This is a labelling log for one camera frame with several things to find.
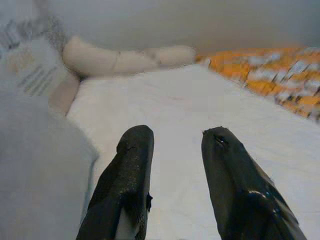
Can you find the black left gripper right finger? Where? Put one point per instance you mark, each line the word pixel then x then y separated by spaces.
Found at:
pixel 237 187

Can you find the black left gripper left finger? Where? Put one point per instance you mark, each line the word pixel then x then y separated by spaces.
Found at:
pixel 120 187

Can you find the grey pillow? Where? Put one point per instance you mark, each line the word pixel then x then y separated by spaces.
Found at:
pixel 37 162

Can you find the white bed sheet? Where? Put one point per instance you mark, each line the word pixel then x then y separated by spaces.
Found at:
pixel 187 100

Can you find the beige padded bed bumper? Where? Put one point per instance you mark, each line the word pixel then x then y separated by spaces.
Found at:
pixel 65 95

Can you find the yellow cartoon blanket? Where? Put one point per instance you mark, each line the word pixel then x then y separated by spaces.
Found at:
pixel 262 75

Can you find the long beige bolster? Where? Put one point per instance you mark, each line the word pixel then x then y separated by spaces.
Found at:
pixel 87 57

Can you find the short beige bolster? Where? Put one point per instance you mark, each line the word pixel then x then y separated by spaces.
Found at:
pixel 177 55

